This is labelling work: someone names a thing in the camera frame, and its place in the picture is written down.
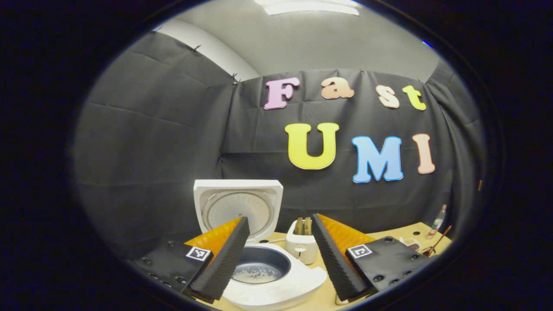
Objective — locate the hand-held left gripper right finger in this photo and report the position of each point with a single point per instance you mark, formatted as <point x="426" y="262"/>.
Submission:
<point x="335" y="263"/>

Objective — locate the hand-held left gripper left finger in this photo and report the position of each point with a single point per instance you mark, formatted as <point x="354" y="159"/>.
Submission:
<point x="224" y="263"/>

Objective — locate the white rice cooker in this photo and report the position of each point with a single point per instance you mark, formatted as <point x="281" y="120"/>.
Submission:
<point x="242" y="203"/>

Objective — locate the brown wooden spoon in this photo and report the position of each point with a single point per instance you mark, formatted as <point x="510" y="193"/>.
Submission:
<point x="440" y="240"/>

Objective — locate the white toaster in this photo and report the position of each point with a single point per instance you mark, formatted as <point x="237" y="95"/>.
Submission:
<point x="300" y="248"/>

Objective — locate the brown toast slice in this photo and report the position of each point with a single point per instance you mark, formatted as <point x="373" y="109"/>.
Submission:
<point x="298" y="226"/>
<point x="308" y="225"/>

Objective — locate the white divided dish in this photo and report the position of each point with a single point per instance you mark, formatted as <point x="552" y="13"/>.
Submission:
<point x="410" y="244"/>

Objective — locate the clear plastic bottle red label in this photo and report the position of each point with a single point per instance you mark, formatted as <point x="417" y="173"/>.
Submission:
<point x="437" y="223"/>

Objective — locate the black backdrop cloth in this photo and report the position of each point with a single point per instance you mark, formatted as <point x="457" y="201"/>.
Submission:
<point x="151" y="151"/>

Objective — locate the large ceiling light panel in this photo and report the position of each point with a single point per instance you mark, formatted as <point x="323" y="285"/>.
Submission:
<point x="311" y="6"/>

